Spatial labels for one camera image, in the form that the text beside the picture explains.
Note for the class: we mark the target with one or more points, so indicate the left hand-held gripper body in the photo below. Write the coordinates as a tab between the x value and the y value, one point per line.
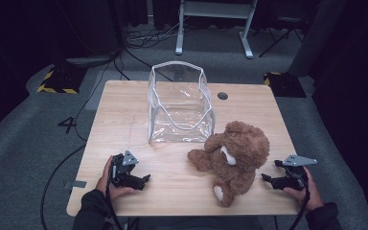
121	177

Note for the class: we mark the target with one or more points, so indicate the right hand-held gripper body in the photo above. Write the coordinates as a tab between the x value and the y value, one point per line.
295	179

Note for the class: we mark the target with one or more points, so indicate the brown teddy bear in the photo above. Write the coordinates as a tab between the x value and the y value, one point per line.
242	150

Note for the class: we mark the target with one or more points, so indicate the clear plastic bag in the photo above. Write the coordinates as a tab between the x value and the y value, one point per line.
180	131

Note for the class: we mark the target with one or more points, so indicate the person's left hand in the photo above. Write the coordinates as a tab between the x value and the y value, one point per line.
103	185

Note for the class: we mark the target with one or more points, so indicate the person's right hand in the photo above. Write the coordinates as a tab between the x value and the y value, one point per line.
311	198

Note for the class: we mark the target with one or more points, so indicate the grey tape piece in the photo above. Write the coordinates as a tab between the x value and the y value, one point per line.
78	184

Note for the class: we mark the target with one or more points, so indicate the black yellow striped base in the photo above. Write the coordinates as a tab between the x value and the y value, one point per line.
286	84
62	81

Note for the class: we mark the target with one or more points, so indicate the black table grommet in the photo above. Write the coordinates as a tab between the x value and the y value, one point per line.
222	96

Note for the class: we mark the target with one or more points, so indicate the grey curtain column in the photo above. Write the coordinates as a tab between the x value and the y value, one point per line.
316	38

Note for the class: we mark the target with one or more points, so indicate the black tripod stand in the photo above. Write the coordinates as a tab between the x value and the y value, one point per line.
282	32

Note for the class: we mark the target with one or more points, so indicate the white metal desk frame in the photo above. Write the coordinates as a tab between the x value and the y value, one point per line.
215	9

